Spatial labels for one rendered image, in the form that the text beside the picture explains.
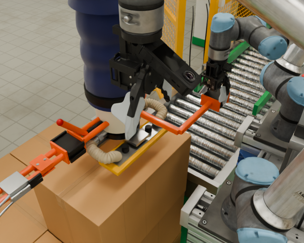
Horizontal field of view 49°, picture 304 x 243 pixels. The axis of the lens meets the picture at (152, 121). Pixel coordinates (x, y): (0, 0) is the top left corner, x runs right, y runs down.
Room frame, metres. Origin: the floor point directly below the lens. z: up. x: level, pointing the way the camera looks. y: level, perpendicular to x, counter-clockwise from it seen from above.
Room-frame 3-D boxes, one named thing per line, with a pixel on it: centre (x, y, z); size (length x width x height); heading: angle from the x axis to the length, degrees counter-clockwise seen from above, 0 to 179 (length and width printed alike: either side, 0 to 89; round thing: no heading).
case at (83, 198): (1.01, 0.16, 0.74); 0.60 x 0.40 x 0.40; 142
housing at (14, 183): (0.65, 0.42, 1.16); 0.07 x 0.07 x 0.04; 52
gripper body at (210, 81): (1.07, -0.24, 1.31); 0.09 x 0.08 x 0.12; 143
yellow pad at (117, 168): (0.96, 0.06, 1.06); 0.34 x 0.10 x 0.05; 142
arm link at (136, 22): (0.54, 0.02, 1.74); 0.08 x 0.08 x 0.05
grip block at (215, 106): (1.10, -0.26, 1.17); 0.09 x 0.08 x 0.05; 52
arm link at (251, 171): (0.63, -0.30, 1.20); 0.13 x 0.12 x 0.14; 173
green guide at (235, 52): (2.69, -0.77, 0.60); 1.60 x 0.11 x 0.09; 143
